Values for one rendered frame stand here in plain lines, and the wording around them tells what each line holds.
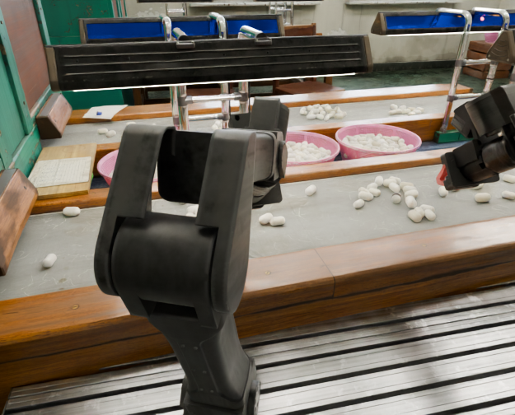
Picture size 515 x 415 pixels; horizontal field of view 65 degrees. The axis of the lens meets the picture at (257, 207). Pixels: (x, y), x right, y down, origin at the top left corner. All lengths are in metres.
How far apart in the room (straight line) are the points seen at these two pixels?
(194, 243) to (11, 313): 0.52
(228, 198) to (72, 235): 0.71
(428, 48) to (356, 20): 1.29
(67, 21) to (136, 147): 3.25
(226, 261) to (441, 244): 0.65
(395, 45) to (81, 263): 6.24
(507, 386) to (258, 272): 0.42
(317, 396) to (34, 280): 0.53
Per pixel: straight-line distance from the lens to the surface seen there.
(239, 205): 0.26
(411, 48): 6.90
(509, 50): 1.15
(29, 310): 0.74
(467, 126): 0.81
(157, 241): 0.27
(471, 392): 0.75
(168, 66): 0.81
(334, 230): 0.89
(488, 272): 0.93
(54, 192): 1.06
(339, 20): 6.32
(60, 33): 3.55
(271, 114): 0.57
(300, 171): 1.09
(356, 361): 0.72
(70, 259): 0.87
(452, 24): 1.75
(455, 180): 0.80
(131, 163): 0.29
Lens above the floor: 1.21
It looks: 29 degrees down
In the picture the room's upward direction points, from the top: straight up
